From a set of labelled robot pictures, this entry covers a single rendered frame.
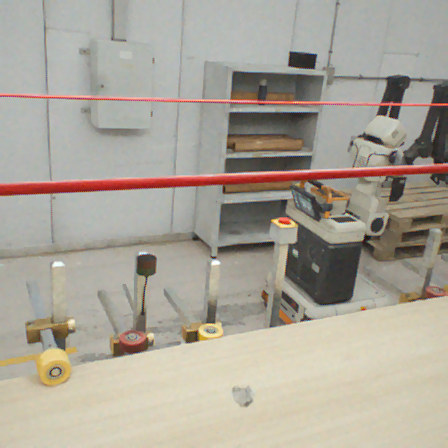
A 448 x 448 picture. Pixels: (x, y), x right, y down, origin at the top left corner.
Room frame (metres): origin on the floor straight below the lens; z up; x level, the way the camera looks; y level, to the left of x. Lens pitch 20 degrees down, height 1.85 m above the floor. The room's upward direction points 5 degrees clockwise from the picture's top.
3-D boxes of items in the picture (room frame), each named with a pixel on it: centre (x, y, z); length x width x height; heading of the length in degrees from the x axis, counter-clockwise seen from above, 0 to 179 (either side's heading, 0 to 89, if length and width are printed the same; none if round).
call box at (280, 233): (1.74, -0.20, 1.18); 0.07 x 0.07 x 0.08; 27
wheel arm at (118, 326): (1.61, 0.35, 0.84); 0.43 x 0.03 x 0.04; 27
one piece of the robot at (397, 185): (3.35, -0.97, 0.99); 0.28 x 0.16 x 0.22; 26
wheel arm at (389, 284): (2.15, -0.77, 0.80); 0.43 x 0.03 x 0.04; 27
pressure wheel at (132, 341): (1.43, 0.26, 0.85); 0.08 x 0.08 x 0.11
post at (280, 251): (1.74, -0.20, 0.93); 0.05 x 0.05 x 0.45; 27
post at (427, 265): (2.08, -0.85, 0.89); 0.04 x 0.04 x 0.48; 27
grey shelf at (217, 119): (4.45, -0.20, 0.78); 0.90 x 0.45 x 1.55; 117
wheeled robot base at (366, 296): (3.22, -0.71, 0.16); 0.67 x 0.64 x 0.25; 116
